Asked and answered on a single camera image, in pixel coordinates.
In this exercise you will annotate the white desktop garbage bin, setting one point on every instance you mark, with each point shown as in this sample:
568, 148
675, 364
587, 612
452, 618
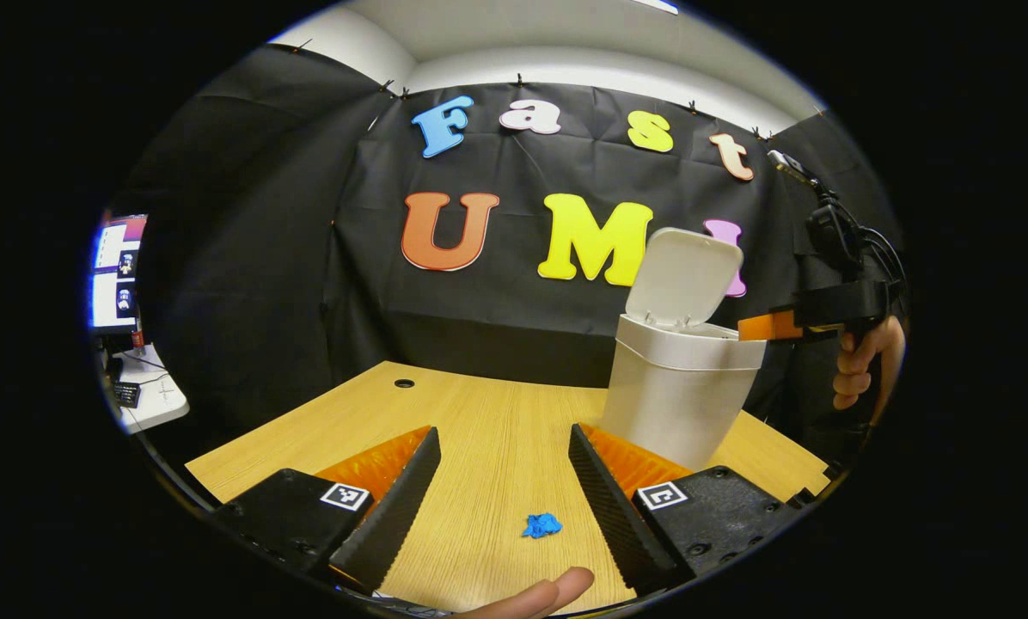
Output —
677, 404

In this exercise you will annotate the blue paper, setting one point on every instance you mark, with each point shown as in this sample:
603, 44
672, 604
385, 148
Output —
542, 525

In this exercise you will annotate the wooden desktop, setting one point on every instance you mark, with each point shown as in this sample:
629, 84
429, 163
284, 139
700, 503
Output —
497, 430

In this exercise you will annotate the small black device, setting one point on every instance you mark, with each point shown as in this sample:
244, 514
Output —
127, 395

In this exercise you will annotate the white side desk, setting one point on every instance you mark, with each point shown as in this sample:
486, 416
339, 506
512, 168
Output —
157, 404

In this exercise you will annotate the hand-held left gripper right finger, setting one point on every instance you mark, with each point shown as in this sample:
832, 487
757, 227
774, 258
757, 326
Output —
613, 516

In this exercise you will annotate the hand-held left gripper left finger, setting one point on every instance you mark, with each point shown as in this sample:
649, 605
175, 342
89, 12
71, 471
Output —
394, 516

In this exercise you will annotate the computer monitor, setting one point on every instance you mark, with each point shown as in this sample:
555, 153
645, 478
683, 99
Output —
117, 275

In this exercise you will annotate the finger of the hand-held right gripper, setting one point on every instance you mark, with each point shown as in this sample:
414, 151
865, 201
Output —
767, 327

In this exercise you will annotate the ceiling light panel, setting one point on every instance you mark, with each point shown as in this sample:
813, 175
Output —
656, 5

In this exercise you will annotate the black backdrop cloth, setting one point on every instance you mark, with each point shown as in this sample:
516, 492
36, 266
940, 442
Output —
265, 258

